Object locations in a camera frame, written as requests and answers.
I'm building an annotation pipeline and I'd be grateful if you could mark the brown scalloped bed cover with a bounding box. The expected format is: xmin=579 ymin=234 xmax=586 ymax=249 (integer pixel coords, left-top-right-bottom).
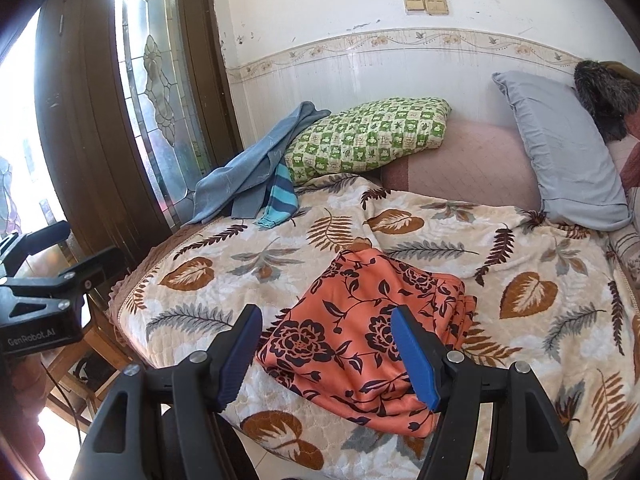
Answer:
xmin=106 ymin=220 xmax=201 ymax=321

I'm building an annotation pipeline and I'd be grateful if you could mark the grey pillow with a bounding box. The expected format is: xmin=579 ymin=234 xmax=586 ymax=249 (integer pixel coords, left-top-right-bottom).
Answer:
xmin=491 ymin=71 xmax=633 ymax=232

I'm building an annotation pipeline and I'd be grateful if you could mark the leaf print blanket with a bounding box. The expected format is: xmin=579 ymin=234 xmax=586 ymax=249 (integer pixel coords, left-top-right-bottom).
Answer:
xmin=107 ymin=172 xmax=640 ymax=480

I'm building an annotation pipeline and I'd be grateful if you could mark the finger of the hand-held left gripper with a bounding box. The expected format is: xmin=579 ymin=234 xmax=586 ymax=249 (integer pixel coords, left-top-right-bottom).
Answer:
xmin=0 ymin=245 xmax=127 ymax=307
xmin=0 ymin=220 xmax=72 ymax=276

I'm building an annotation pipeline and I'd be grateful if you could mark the brown wooden door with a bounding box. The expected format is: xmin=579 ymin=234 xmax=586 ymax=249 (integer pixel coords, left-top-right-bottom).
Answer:
xmin=35 ymin=0 xmax=243 ymax=281

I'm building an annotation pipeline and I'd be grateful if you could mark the pink bed cushion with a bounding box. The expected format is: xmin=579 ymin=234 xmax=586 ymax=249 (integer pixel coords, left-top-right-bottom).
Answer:
xmin=380 ymin=119 xmax=543 ymax=213

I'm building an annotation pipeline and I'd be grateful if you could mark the dark furry cloth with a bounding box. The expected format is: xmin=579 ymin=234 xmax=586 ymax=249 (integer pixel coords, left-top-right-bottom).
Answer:
xmin=573 ymin=60 xmax=640 ymax=143

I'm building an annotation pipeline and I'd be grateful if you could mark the blue-grey cloth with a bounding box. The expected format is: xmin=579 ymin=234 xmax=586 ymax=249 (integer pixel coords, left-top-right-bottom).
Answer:
xmin=187 ymin=101 xmax=332 ymax=226

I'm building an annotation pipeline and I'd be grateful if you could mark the green checked pillow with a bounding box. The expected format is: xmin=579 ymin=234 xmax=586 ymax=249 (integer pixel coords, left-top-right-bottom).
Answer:
xmin=284 ymin=97 xmax=452 ymax=186

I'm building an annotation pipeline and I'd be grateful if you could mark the leaded glass door panel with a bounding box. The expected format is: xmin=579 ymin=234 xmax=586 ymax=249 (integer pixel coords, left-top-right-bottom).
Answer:
xmin=115 ymin=0 xmax=216 ymax=231

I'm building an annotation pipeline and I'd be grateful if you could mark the leaded glass side window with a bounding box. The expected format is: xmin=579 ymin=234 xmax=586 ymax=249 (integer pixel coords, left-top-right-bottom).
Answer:
xmin=0 ymin=155 xmax=23 ymax=236

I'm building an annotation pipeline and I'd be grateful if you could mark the wooden stool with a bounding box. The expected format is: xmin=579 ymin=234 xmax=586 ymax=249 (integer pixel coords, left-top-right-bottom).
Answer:
xmin=42 ymin=290 xmax=151 ymax=426

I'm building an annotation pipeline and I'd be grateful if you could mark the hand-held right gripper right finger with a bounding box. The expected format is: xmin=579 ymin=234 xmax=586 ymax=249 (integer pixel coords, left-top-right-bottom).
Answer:
xmin=390 ymin=306 xmax=588 ymax=480

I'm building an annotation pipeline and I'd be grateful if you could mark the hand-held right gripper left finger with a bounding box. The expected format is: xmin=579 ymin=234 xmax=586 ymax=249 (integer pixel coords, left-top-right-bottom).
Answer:
xmin=80 ymin=304 xmax=264 ymax=480

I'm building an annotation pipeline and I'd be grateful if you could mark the olive cloth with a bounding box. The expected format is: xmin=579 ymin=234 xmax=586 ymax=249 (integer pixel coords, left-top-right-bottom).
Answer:
xmin=597 ymin=60 xmax=640 ymax=81

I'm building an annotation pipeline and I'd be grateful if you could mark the orange floral garment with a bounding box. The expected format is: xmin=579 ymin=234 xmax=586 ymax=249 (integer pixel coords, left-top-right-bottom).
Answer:
xmin=255 ymin=249 xmax=478 ymax=438

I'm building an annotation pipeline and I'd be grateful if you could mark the teal striped garment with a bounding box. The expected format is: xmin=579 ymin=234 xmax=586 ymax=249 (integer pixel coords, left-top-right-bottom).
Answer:
xmin=252 ymin=162 xmax=300 ymax=230

